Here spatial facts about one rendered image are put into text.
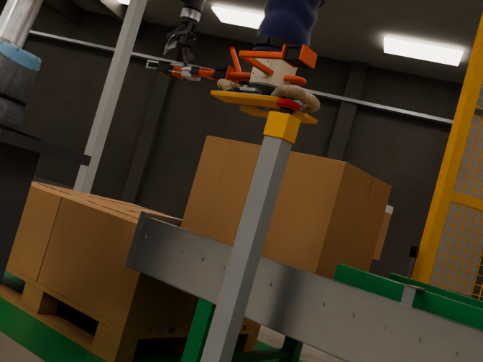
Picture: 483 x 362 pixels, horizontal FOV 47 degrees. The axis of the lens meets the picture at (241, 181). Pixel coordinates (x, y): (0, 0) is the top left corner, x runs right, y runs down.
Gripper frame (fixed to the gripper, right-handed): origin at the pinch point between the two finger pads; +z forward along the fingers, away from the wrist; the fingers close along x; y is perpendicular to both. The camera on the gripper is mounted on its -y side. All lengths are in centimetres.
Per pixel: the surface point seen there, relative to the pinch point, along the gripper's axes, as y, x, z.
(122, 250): 27, -20, 86
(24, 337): 10, -41, 129
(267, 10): 55, -8, -21
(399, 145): -248, 777, -133
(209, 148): 55, -18, 39
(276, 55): 81, -26, 4
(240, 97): 59, -13, 17
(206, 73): 25.0, -1.6, 4.8
